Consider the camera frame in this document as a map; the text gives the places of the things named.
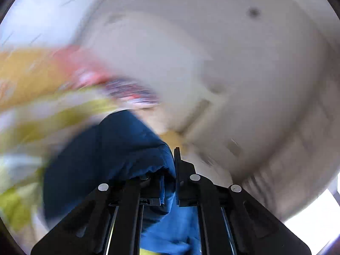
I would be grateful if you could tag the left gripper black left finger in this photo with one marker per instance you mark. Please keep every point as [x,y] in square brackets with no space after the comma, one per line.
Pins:
[108,221]

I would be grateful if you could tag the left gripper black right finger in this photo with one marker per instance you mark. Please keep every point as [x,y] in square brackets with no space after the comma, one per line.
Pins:
[230,220]

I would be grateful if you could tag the blue puffer jacket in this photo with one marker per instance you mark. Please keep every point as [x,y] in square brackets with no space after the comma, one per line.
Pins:
[121,147]

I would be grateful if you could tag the beige curtain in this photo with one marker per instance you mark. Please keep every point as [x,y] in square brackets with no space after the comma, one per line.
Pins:
[307,161]

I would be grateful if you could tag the yellow white checkered quilt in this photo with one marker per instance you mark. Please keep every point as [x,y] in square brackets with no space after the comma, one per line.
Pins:
[31,134]

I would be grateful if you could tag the blue red patterned pillow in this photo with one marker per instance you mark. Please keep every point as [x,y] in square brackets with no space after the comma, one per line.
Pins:
[131,92]

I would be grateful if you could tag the yellow bed sheet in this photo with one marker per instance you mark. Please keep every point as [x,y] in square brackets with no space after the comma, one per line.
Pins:
[29,73]

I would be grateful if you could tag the white bed headboard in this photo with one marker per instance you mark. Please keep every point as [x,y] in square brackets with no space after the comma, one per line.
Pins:
[162,57]

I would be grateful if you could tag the white wardrobe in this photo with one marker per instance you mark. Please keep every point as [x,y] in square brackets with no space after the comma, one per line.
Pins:
[44,23]

